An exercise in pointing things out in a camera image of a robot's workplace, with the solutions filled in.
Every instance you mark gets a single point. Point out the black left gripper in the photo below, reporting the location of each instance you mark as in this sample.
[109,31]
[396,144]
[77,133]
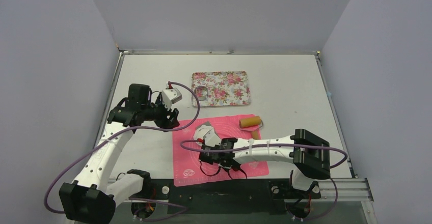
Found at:
[165,122]

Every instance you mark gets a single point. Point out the round metal dough cutter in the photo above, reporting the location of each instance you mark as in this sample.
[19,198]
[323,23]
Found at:
[201,92]

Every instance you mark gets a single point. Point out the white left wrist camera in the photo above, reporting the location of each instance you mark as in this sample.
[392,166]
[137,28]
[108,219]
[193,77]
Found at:
[170,96]

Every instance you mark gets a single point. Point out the white dough lump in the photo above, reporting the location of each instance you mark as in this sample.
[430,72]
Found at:
[200,132]

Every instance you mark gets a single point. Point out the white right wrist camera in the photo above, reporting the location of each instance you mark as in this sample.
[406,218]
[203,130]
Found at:
[211,138]

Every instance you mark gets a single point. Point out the pink silicone baking mat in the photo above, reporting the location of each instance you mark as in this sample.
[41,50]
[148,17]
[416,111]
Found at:
[187,168]

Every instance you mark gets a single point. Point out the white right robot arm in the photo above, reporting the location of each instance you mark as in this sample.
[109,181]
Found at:
[305,150]

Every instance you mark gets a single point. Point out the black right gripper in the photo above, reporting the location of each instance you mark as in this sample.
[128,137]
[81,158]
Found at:
[209,151]

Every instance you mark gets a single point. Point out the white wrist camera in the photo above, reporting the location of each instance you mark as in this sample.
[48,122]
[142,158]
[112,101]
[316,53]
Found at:
[211,138]
[170,96]

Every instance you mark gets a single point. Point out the wooden rolling pin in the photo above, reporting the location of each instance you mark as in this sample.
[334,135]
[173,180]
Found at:
[252,125]

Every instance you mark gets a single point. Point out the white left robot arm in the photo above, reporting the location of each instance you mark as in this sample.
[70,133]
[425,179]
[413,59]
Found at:
[90,198]

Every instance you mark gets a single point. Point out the floral rectangular tray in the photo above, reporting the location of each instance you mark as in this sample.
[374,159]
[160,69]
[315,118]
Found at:
[226,88]

